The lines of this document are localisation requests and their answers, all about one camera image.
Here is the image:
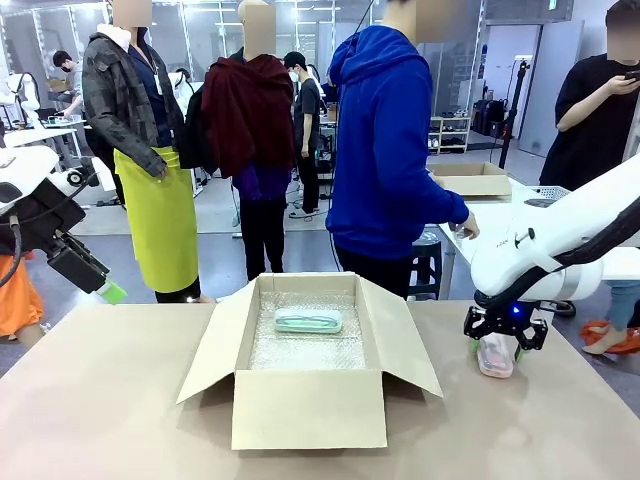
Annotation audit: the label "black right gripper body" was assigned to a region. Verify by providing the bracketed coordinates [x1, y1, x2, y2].
[463, 303, 550, 352]

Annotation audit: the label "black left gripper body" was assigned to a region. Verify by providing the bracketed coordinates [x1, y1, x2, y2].
[46, 230, 111, 295]

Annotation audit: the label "pink glasses case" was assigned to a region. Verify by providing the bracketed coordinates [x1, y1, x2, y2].
[475, 333, 516, 379]

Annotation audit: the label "mint green glasses case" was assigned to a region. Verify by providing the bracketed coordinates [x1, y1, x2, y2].
[273, 308, 344, 335]

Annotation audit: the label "blue hoodie person right forearm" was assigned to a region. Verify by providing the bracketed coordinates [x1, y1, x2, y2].
[424, 169, 472, 229]

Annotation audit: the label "blue hoodie person right hand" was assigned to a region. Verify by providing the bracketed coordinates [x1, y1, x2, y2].
[451, 211, 481, 241]

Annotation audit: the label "black t-shirt person hand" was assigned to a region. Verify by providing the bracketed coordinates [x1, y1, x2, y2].
[609, 76, 640, 96]

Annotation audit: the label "white table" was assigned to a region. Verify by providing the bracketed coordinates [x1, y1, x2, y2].
[438, 179, 640, 301]

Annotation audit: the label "mannequin with yellow skirt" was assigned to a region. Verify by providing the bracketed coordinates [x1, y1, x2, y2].
[81, 0, 203, 305]

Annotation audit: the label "grey plastic stool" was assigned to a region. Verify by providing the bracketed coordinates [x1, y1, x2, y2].
[408, 233, 445, 302]

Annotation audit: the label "white perforated plastic basket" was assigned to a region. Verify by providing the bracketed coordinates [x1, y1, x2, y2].
[528, 185, 573, 202]

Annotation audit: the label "shallow open cardboard box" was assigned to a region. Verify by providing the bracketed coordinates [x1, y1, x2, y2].
[428, 161, 514, 198]

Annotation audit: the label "clear bubble wrap sheet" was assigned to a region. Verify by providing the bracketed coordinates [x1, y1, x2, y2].
[248, 289, 369, 372]

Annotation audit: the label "large open cardboard box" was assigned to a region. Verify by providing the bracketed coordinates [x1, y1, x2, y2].
[175, 271, 445, 451]

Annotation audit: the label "person in grey top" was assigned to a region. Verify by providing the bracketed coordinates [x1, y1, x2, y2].
[52, 49, 87, 120]

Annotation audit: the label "wooden shoe shelf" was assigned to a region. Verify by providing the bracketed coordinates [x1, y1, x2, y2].
[427, 115, 472, 154]

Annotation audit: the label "black suitcases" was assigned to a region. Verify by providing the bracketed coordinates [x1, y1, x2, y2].
[471, 98, 510, 137]

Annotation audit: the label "person in blue hoodie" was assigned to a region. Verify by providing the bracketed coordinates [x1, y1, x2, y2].
[324, 0, 481, 301]

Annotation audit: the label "black tripod stand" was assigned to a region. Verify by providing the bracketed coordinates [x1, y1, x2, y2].
[498, 57, 532, 170]

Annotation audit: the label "person in black t-shirt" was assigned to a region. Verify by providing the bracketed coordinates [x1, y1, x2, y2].
[538, 0, 640, 192]

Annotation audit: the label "mannequin with dark red shawl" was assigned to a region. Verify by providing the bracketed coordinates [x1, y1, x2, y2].
[200, 0, 298, 282]

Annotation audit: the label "person in black cap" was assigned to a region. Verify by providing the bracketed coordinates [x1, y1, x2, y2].
[283, 50, 324, 218]

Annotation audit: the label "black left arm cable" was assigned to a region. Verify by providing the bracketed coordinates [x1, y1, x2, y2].
[0, 213, 25, 289]

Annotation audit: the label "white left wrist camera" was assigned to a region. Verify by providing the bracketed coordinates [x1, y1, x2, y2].
[59, 167, 101, 192]

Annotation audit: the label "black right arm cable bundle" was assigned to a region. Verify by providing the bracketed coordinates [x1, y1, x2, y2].
[473, 197, 640, 312]

